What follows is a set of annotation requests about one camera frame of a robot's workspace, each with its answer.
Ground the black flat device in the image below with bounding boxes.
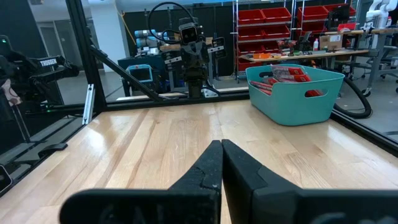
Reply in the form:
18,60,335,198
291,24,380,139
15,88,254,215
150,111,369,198
0,164,14,194

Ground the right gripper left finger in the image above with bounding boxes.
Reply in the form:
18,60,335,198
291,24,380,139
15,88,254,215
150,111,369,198
58,139,224,224

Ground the silver aluminium bracket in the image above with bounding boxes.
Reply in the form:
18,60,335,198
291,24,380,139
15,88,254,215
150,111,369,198
82,83,96,125

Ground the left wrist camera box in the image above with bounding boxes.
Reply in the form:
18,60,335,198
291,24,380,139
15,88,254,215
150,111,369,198
178,17,200,45

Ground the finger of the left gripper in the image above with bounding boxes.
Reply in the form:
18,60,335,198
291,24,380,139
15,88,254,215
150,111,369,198
195,67,207,98
183,67,196,98

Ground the red storage bin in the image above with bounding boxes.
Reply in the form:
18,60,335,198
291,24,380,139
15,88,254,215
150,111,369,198
261,7,292,23
264,25,292,40
238,58,254,72
297,5,330,21
238,27,265,41
238,42,265,54
323,3,357,17
238,9,266,25

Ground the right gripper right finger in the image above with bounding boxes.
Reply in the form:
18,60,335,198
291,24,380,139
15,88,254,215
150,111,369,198
221,138,398,224

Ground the black corrugated hose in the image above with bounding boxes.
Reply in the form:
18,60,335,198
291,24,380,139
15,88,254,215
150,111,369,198
332,75,373,119

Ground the pinkish cloth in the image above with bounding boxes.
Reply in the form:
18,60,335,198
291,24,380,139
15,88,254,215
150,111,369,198
0,78,23,107

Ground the long wooden workbench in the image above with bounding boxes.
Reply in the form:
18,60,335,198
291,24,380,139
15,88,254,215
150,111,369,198
239,48,371,82

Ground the teal plastic basket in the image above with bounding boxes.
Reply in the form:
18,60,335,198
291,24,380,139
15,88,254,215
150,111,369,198
244,63,346,127

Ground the metal shelf rack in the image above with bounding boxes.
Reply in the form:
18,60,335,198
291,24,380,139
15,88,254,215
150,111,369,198
231,0,358,83

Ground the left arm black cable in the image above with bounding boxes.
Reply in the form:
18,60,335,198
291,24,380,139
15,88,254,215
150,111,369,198
147,1,200,45

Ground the blue framed tablet screen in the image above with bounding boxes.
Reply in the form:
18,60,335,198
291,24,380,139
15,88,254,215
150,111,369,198
125,63,155,84

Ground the cardboard box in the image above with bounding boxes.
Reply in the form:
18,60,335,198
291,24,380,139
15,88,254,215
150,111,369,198
319,33,343,51

